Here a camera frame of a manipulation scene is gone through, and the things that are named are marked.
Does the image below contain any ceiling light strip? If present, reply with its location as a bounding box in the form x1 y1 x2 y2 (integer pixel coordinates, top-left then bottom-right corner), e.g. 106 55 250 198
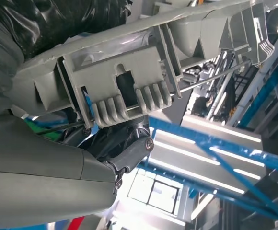
148 158 245 194

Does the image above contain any blue metal shelf rack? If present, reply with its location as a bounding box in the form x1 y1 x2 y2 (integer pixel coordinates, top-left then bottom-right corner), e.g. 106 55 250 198
139 41 278 224

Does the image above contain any bright ceiling light panel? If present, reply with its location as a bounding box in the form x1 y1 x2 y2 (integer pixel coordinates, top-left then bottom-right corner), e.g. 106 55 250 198
127 171 181 217

